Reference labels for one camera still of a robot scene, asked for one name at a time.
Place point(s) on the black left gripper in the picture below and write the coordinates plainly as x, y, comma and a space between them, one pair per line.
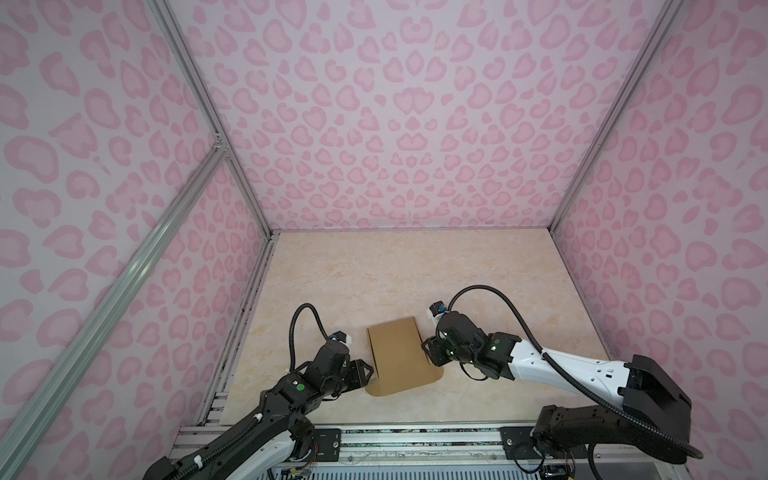
362, 381

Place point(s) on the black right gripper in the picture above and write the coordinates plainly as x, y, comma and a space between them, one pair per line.
435, 343

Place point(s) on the brown cardboard box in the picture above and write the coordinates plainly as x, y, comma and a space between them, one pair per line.
400, 363

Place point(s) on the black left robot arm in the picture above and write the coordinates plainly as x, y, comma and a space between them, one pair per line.
278, 430

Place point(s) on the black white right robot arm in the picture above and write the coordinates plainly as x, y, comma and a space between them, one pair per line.
635, 403

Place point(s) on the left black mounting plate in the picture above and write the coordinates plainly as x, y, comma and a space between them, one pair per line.
327, 444

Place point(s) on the black mounting plate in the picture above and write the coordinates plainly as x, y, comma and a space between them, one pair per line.
327, 444
517, 443

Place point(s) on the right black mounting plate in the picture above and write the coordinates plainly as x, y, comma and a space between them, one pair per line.
517, 443

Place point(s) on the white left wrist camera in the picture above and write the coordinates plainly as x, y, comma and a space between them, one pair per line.
341, 337

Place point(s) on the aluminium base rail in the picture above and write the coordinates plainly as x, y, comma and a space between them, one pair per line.
466, 450

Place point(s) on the left aluminium frame strut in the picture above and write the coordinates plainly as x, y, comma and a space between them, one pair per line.
39, 413

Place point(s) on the back right aluminium post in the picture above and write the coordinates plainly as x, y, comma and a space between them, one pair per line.
664, 25

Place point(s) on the aluminium post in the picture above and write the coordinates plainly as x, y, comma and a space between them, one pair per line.
169, 26
664, 25

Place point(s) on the back left aluminium post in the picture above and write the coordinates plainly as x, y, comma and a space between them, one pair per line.
169, 26

